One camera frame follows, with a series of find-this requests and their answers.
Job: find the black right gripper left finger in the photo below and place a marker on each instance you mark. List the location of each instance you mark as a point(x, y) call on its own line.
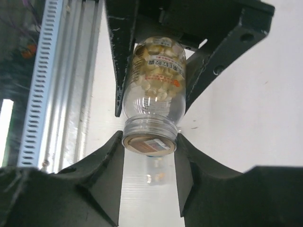
point(85, 194)

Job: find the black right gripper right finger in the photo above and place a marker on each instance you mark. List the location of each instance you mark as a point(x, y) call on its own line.
point(213, 195)

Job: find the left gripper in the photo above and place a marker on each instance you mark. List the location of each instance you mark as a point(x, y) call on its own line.
point(229, 27)

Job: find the gold bottle cap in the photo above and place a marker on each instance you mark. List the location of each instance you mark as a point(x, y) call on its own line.
point(149, 144)

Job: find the clear bottle of yellow pills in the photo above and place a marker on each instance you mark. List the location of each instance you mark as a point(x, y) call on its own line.
point(154, 98)

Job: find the weekly pill organizer strip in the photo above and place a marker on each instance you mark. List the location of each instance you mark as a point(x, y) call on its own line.
point(157, 171)

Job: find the aluminium mounting rail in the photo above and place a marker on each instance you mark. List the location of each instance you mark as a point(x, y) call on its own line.
point(68, 106)

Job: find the slotted cable duct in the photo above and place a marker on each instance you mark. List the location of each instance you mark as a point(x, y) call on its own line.
point(30, 148)

